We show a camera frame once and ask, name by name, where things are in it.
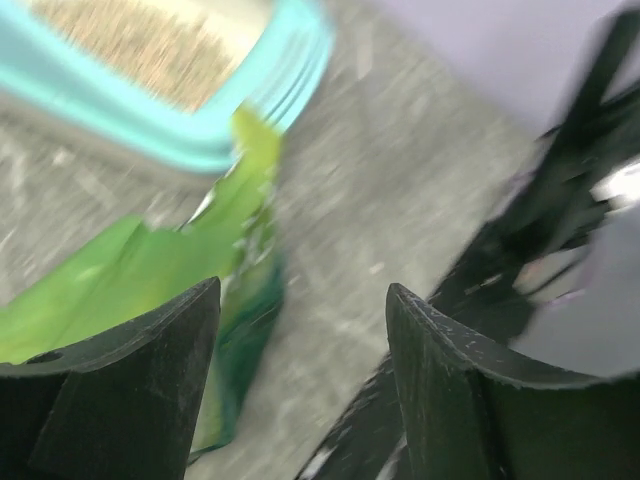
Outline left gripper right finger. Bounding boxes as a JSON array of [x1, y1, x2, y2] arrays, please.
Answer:
[[386, 283, 639, 480]]

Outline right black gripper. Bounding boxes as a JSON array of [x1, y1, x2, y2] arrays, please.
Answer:
[[429, 9, 639, 343]]

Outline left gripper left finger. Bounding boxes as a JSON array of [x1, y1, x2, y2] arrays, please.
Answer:
[[1, 278, 220, 480]]

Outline green cat litter bag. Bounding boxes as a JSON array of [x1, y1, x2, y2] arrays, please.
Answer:
[[1, 107, 284, 456]]

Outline teal litter box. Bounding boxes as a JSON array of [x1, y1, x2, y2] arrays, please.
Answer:
[[1, 1, 334, 183]]

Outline cat litter in box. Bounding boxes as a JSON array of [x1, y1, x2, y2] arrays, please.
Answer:
[[29, 0, 236, 114]]

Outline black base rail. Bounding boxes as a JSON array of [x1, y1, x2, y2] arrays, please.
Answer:
[[296, 354, 412, 480]]

